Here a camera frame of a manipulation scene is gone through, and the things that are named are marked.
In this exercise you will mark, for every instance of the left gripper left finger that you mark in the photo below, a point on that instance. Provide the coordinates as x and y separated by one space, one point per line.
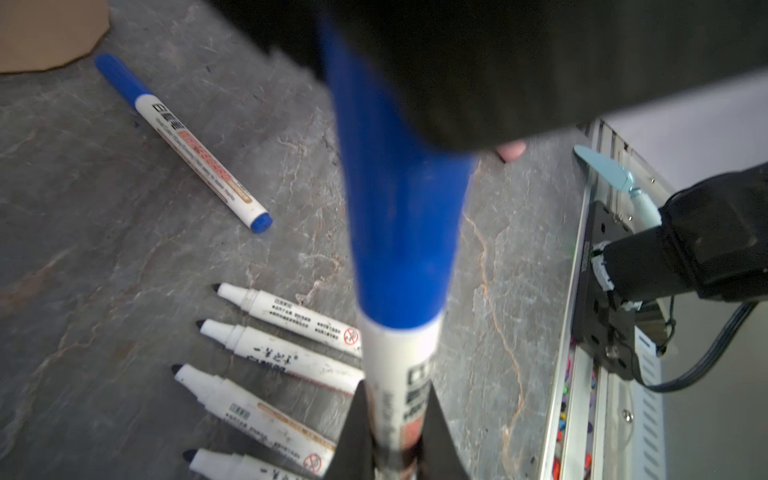
354 456

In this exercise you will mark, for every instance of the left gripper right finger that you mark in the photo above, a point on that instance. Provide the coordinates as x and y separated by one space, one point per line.
438 458

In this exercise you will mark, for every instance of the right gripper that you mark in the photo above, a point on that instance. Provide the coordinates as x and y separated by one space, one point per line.
466 75

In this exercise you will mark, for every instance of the white marker pen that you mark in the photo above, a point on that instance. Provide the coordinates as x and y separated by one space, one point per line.
175 133
293 317
283 356
257 419
220 466
404 203

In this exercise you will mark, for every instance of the pink eraser stick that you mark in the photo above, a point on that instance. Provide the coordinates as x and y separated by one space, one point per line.
511 151

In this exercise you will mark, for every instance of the light blue garden trowel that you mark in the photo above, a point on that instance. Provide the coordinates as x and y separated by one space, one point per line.
643 214

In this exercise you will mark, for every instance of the tan pot green plant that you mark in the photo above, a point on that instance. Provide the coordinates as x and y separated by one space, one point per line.
43 35

